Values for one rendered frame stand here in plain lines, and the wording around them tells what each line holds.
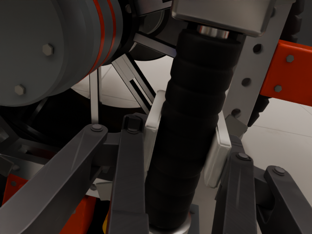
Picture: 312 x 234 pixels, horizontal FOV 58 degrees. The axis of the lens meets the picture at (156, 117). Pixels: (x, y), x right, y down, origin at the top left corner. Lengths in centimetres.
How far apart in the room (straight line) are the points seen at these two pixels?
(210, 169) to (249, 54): 24
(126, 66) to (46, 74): 25
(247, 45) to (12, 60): 27
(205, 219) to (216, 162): 127
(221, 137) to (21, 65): 18
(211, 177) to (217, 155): 1
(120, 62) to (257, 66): 23
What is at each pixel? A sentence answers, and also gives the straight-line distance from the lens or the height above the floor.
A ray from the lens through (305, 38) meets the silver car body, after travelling 90.
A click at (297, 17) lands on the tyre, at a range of 48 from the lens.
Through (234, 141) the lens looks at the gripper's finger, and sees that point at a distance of 18.
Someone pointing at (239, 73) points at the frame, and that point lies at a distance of 39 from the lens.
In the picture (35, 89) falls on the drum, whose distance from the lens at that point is 27.
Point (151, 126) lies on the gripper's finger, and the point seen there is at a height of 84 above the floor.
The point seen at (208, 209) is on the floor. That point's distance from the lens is 149.
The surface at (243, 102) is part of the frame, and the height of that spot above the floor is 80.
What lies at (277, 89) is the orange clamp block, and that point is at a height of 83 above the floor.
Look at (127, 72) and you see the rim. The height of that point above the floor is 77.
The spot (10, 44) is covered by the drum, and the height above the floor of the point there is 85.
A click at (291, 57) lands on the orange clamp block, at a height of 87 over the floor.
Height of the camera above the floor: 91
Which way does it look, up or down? 23 degrees down
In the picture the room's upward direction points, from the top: 13 degrees clockwise
